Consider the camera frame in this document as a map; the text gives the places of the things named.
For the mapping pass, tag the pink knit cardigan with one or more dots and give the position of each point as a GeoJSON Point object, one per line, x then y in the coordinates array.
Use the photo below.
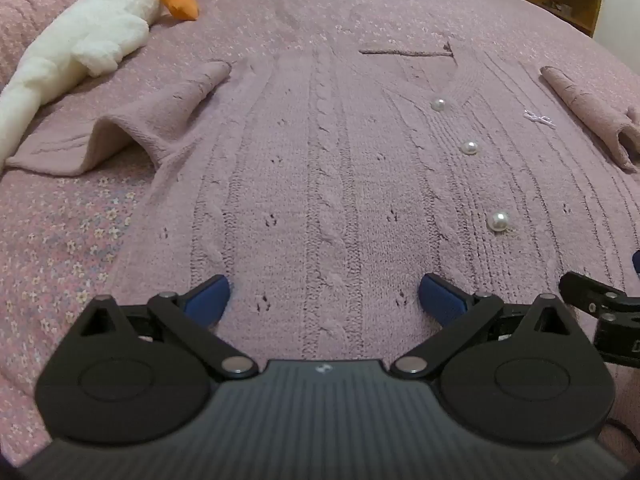
{"type": "Point", "coordinates": [325, 185]}

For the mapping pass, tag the white goose plush toy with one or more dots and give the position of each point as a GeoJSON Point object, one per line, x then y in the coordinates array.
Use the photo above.
{"type": "Point", "coordinates": [85, 40]}

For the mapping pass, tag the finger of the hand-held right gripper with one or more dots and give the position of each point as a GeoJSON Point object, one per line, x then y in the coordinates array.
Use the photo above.
{"type": "Point", "coordinates": [590, 292]}
{"type": "Point", "coordinates": [636, 262]}

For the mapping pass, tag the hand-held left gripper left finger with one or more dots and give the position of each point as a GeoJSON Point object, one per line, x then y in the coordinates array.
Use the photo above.
{"type": "Point", "coordinates": [210, 297]}

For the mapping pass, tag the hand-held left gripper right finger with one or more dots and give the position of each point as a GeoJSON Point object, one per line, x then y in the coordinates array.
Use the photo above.
{"type": "Point", "coordinates": [442, 300]}

